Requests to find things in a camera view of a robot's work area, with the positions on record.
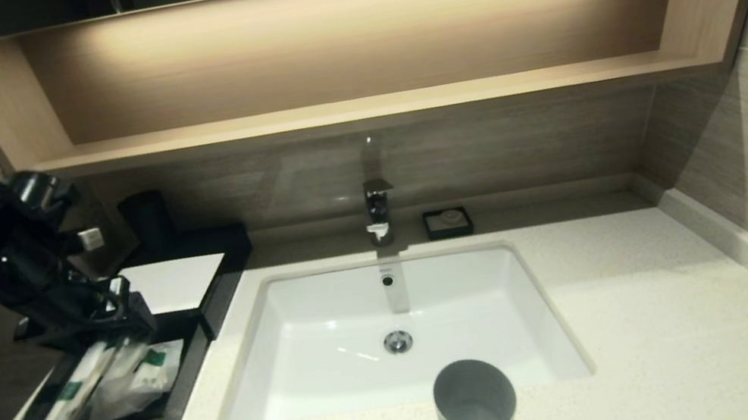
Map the small packet with green label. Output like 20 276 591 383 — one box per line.
129 338 193 397

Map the clear plastic packet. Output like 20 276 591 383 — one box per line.
76 360 168 420

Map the black box body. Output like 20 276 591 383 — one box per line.
92 221 269 359

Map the long packet with green label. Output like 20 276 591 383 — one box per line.
29 340 125 420

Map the black cylindrical container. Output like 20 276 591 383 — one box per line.
115 187 180 258

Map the white ceramic sink basin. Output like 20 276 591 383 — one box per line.
196 224 596 420

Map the chrome sink drain stopper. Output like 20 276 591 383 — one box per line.
382 328 416 357

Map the chrome faucet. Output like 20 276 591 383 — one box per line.
359 176 405 247

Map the black soap dish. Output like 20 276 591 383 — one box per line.
422 204 477 243

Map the grey cup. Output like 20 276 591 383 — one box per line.
427 351 521 420

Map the wooden wall shelf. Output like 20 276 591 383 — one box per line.
0 0 748 201

